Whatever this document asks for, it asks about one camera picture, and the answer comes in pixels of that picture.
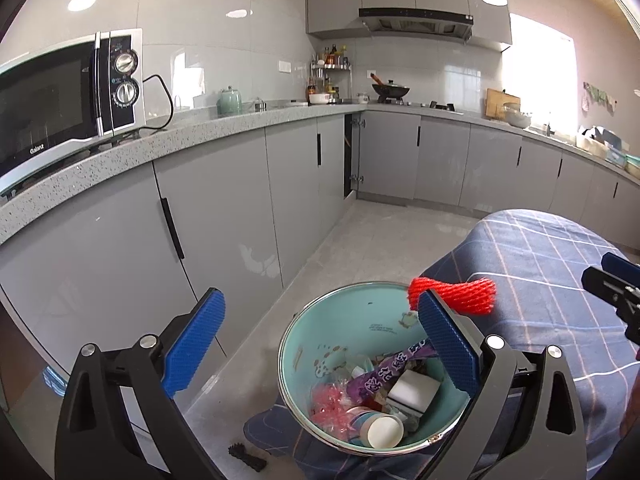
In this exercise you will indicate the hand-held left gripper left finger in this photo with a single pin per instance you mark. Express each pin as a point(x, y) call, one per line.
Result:
point(195, 345)

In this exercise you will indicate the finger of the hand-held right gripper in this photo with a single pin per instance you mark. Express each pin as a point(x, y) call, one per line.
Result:
point(620, 263)

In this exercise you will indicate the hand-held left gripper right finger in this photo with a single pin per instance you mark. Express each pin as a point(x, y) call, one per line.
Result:
point(450, 345)

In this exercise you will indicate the red foam net sleeve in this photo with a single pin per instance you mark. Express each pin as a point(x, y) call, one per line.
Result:
point(460, 292)

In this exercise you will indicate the small white carton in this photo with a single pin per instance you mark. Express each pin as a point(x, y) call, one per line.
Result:
point(415, 387)

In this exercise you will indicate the purple snack wrapper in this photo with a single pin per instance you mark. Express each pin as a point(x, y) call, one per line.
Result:
point(385, 372)

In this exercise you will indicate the pale green plastic bag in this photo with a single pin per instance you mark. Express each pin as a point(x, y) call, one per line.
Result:
point(360, 362)

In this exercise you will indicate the teal trash bin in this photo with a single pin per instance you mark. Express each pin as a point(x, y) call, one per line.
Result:
point(350, 320)

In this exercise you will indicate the striped paper cup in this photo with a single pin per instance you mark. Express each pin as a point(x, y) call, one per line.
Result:
point(382, 430)

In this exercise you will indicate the black foam net sleeve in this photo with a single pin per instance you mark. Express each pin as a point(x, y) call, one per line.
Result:
point(245, 457)

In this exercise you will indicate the pink clear plastic wrapper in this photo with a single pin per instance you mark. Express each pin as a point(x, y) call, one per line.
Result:
point(327, 402)

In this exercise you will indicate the blue plaid tablecloth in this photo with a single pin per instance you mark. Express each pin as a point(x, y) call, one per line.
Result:
point(525, 260)

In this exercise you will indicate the green plastic basin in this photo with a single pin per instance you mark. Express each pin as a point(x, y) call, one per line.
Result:
point(632, 163)

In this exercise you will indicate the blue plastic container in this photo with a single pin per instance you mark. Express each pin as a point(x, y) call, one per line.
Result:
point(615, 147)

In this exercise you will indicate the white dish basin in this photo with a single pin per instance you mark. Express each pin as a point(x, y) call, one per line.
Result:
point(592, 141)

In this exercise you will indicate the grey kitchen counter cabinets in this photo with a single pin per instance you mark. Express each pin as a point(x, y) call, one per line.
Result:
point(225, 195)

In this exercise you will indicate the metal faucet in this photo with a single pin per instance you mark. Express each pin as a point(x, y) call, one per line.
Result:
point(549, 127)

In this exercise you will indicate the hanging cloths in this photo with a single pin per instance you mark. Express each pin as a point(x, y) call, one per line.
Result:
point(597, 95)

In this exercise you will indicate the large pale bowl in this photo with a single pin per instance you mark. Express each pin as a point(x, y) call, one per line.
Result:
point(517, 118)

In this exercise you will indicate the wooden cutting board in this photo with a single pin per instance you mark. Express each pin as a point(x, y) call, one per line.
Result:
point(494, 102)

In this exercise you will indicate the bright window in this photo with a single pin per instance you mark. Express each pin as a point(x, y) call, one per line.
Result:
point(537, 75)

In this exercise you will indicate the gas stove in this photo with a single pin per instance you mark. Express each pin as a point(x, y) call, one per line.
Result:
point(425, 105)

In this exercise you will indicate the green ceramic jar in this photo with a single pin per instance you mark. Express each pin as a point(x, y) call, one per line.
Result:
point(230, 102)

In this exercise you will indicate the small metal pot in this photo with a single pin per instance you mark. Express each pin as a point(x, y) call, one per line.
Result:
point(260, 106)

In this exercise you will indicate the black wok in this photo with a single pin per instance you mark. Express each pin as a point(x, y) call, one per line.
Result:
point(390, 91)

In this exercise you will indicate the small white jar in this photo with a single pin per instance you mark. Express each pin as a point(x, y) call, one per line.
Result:
point(361, 98)

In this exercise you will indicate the small white bowl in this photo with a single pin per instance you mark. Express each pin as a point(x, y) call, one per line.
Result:
point(320, 99)

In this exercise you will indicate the black silver microwave oven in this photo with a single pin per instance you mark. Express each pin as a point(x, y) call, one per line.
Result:
point(50, 110)

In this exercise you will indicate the metal spice rack with bottles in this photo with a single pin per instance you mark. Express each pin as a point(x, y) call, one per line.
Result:
point(330, 72)

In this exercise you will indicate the black range hood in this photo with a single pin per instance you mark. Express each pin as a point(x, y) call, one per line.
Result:
point(415, 20)

